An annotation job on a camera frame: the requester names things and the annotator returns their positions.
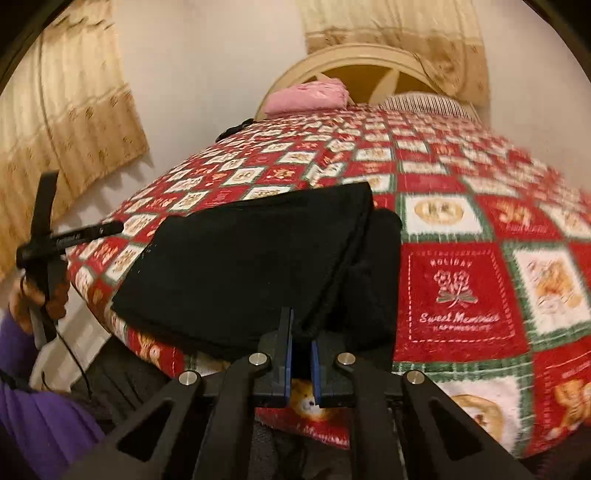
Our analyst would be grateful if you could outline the dark object on bed edge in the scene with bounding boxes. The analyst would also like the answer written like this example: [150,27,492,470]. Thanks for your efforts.
[216,118,256,141]

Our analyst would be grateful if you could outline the striped pillow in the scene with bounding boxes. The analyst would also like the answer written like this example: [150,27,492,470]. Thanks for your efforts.
[379,91,478,121]

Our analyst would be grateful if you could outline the black pants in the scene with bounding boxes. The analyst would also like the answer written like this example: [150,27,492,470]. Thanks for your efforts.
[111,181,403,365]

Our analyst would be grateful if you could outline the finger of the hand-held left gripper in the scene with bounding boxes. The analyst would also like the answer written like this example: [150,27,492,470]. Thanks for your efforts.
[54,220,125,246]

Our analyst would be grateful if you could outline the cream wooden headboard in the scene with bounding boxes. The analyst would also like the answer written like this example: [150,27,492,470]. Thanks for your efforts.
[254,44,478,121]

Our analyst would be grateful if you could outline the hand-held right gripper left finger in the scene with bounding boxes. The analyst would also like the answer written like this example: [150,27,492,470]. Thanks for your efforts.
[60,308,294,480]

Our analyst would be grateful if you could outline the black cable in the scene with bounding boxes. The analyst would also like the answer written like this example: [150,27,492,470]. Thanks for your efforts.
[18,272,93,400]

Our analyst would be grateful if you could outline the red checkered printed blanket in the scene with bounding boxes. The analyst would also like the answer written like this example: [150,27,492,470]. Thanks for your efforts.
[67,104,591,460]

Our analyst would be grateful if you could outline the beige floral curtain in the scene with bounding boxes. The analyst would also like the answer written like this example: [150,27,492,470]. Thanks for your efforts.
[0,0,151,278]
[295,0,490,109]

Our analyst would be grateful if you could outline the person's left hand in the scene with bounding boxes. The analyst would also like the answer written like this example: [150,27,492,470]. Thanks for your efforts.
[9,276,71,335]

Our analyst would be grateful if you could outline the person's purple-sleeved left forearm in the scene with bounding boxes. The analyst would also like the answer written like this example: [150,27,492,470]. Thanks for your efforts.
[0,313,108,480]

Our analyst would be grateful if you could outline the pink pillow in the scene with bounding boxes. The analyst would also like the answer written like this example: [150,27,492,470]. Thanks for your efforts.
[264,78,350,116]

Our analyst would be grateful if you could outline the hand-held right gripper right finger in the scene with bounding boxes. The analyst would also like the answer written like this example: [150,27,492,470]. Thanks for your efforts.
[310,339,546,480]

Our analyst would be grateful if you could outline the person's dark clothing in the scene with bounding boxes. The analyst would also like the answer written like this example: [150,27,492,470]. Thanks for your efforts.
[69,339,416,480]

